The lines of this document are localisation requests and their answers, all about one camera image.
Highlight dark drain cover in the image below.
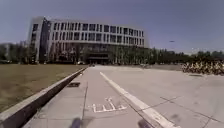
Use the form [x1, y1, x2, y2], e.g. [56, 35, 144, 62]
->
[66, 82, 81, 88]

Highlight dry brown grass field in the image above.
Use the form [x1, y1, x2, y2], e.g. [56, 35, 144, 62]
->
[0, 63, 88, 114]

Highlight grey concrete kerb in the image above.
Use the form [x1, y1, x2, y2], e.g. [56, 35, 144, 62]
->
[0, 65, 90, 128]

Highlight large white office building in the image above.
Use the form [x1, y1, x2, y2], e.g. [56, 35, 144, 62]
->
[26, 15, 147, 65]

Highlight white painted ground marking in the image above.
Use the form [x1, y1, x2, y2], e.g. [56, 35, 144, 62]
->
[87, 96, 128, 114]

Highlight row of yellow bicycles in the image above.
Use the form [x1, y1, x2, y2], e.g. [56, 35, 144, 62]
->
[181, 60, 224, 76]

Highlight row of trees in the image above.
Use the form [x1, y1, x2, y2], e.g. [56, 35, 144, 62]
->
[0, 41, 224, 66]

